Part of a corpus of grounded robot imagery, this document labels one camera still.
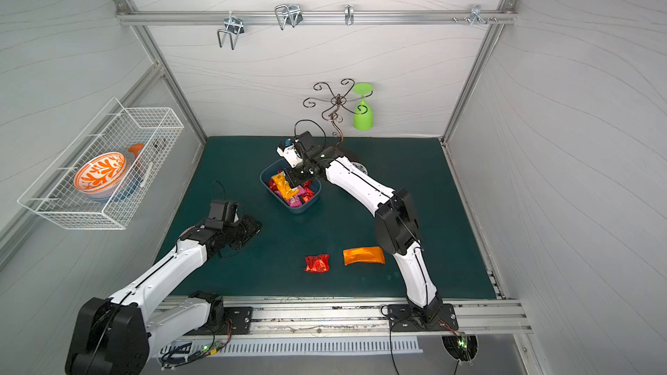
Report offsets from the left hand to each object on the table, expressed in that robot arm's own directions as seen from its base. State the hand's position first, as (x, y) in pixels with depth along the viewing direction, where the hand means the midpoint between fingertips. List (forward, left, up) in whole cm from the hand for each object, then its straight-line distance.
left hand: (261, 227), depth 86 cm
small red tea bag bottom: (-10, -20, -4) cm, 22 cm away
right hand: (+14, -8, +11) cm, 19 cm away
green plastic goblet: (+35, -34, +20) cm, 53 cm away
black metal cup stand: (+37, -25, +24) cm, 50 cm away
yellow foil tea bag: (+9, -8, +8) cm, 15 cm away
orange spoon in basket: (+12, +34, +25) cm, 44 cm away
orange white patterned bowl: (-1, +33, +29) cm, 44 cm away
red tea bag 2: (+18, 0, -2) cm, 19 cm away
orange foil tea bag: (-6, -36, -7) cm, 37 cm away
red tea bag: (+14, -14, -2) cm, 20 cm away
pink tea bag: (+12, -9, -3) cm, 15 cm away
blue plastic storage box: (+19, -16, -3) cm, 26 cm away
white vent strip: (-33, +12, -7) cm, 36 cm away
